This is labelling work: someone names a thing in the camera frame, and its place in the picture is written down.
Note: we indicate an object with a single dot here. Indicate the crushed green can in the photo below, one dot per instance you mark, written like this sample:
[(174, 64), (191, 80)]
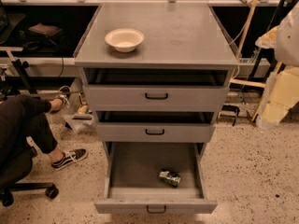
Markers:
[(169, 178)]

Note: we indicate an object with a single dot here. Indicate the black tripod stand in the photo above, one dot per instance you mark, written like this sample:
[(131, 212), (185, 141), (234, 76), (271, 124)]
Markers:
[(20, 67)]

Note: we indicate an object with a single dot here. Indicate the grey top drawer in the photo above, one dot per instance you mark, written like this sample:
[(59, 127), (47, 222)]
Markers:
[(124, 89)]

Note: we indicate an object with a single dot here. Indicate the grey drawer cabinet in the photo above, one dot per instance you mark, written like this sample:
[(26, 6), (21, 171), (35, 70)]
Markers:
[(176, 36)]

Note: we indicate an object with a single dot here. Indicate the grey middle drawer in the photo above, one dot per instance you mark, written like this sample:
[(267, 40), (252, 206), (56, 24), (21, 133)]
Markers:
[(154, 126)]

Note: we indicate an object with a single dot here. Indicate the black office chair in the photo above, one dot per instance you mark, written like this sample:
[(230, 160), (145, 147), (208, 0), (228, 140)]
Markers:
[(17, 169)]

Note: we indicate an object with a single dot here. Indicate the black white sneaker far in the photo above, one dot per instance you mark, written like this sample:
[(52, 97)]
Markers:
[(63, 96)]

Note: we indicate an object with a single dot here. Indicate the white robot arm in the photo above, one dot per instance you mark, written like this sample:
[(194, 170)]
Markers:
[(282, 91)]

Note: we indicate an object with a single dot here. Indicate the black white sneaker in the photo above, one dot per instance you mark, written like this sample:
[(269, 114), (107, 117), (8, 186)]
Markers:
[(63, 96), (70, 157)]

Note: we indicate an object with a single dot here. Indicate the grey dustpan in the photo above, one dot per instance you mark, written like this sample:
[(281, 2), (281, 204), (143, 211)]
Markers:
[(80, 122)]

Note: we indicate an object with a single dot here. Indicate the grey bottom drawer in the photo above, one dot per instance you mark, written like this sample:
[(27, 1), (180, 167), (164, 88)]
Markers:
[(132, 185)]

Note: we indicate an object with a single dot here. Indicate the wooden ladder frame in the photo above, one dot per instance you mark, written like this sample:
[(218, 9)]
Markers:
[(244, 33)]

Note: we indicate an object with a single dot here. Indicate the grey drawer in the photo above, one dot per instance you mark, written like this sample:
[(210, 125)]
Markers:
[(132, 185), (124, 89), (154, 126)]

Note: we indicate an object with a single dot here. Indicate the white paper bowl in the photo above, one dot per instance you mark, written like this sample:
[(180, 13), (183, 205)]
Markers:
[(124, 40)]

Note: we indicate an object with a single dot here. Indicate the seated person black trousers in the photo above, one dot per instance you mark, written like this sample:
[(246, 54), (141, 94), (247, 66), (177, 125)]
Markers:
[(23, 116)]

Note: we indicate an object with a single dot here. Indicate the black white sneaker near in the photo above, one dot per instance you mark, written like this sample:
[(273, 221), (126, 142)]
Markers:
[(70, 157)]

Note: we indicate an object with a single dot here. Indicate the dark bag under bench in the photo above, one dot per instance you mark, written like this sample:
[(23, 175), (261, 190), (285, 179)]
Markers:
[(40, 36)]

